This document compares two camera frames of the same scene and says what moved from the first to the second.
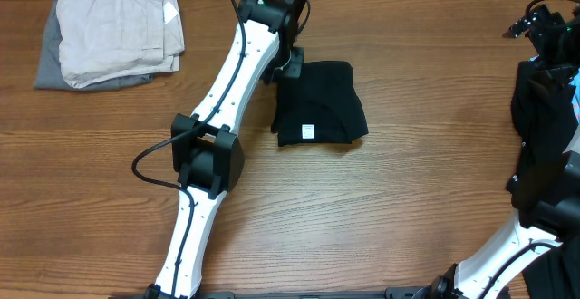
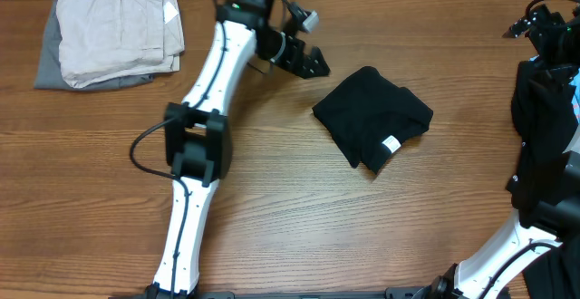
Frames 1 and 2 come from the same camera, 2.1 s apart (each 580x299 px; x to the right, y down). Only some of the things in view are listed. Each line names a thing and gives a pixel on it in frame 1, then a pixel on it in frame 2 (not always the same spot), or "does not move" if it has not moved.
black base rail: (416, 294) does not move
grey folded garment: (50, 74) does not move
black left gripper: (294, 67) to (304, 64)
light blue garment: (575, 100) does not move
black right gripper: (547, 21) does not move
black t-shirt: (322, 105) to (369, 117)
